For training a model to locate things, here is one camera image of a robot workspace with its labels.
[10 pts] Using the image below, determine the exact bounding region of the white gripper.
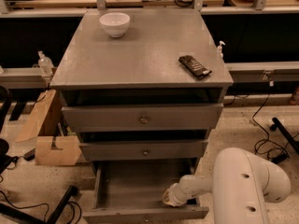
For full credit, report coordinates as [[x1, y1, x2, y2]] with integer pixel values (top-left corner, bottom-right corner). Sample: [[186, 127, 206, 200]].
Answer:
[[163, 184, 187, 207]]

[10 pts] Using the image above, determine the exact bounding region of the grey bottom drawer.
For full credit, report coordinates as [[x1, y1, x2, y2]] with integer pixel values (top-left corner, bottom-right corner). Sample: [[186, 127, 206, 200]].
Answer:
[[82, 159, 208, 224]]

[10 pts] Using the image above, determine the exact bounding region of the grey drawer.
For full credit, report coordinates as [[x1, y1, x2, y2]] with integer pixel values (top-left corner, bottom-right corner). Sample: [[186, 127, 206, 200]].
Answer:
[[82, 159, 208, 224], [79, 140, 207, 161], [62, 104, 223, 133]]

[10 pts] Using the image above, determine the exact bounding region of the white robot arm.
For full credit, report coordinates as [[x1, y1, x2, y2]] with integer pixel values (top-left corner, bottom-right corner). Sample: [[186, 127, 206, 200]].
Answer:
[[163, 147, 292, 224]]

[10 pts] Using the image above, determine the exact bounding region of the grey top drawer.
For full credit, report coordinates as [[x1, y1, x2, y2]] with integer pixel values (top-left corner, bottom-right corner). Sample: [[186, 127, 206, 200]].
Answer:
[[62, 104, 223, 133]]

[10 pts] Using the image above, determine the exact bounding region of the grey middle drawer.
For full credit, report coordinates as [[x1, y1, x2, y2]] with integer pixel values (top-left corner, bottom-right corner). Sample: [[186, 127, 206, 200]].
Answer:
[[79, 140, 207, 161]]

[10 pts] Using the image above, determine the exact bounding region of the grey wooden drawer cabinet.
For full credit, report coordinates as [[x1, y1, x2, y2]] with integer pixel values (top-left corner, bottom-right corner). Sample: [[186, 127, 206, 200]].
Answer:
[[50, 8, 235, 175]]

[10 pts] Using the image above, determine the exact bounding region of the cardboard box piece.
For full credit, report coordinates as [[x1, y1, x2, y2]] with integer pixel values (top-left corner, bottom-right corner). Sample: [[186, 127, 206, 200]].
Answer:
[[35, 136, 81, 166]]

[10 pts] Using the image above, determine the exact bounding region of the dark snack bar wrapper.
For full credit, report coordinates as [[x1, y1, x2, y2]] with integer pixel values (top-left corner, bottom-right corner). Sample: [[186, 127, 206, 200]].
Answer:
[[178, 55, 212, 79]]

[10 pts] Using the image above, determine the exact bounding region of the black right stand leg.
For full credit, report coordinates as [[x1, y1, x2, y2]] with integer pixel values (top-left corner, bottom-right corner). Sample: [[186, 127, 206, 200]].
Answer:
[[272, 118, 299, 154]]

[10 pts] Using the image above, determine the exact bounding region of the black stand leg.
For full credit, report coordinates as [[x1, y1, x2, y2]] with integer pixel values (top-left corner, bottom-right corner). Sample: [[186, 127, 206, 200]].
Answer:
[[272, 118, 299, 154], [0, 185, 79, 224]]

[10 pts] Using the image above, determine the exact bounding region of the white pump bottle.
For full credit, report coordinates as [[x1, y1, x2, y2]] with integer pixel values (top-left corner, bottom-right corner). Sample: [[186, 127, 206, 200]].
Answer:
[[217, 41, 226, 58]]

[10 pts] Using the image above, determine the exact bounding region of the black chair base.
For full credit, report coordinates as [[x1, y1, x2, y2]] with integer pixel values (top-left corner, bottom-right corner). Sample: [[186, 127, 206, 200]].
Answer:
[[0, 85, 20, 175]]

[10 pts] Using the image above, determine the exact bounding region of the white ceramic bowl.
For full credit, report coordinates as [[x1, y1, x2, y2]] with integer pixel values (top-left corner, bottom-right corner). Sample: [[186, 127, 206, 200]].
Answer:
[[99, 12, 131, 37]]

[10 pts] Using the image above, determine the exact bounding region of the clear sanitizer bottle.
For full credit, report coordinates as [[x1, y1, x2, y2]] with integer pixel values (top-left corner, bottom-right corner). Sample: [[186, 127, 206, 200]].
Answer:
[[38, 51, 54, 75]]

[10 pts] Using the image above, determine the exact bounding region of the wooden workbench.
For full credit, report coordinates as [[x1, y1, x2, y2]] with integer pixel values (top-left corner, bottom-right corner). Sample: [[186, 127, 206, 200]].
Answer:
[[0, 0, 299, 14]]

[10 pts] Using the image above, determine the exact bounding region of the black floor cable bundle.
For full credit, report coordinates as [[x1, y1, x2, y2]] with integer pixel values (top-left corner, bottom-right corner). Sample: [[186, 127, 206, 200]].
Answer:
[[250, 93, 291, 167]]

